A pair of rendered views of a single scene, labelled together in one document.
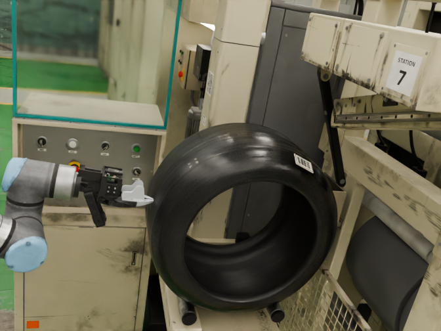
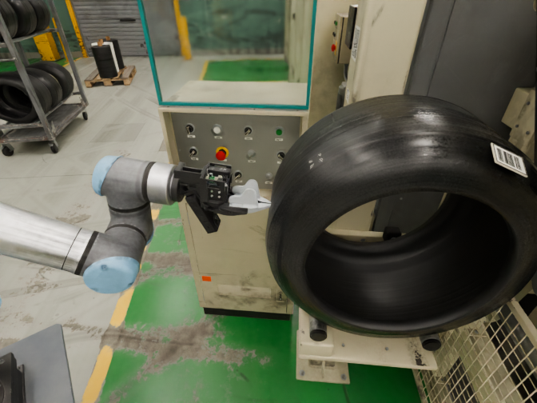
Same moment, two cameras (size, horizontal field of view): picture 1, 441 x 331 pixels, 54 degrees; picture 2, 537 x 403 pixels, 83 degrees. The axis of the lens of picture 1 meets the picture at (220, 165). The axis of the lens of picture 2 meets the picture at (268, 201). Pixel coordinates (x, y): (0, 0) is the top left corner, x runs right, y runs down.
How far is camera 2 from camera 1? 0.60 m
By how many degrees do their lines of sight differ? 24
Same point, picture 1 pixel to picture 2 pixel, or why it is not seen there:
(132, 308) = not seen: hidden behind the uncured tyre
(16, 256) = (95, 280)
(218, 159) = (352, 157)
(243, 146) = (395, 133)
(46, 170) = (136, 171)
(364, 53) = not seen: outside the picture
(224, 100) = (375, 64)
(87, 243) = (240, 221)
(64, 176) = (157, 178)
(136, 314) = not seen: hidden behind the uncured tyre
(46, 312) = (215, 271)
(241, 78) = (400, 28)
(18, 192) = (111, 197)
